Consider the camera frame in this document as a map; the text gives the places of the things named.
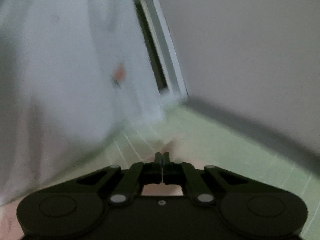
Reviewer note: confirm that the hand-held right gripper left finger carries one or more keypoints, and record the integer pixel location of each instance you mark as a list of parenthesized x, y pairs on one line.
[(157, 163)]

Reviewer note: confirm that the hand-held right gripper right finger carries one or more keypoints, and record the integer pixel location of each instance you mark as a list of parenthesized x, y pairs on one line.
[(167, 163)]

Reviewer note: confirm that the green grid mat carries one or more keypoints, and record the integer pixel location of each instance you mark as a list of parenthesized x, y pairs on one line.
[(225, 142)]

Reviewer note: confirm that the white printed cloth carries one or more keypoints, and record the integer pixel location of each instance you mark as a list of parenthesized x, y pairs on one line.
[(62, 80)]

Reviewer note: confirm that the white window frame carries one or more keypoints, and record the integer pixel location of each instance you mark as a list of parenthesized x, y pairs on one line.
[(162, 55)]

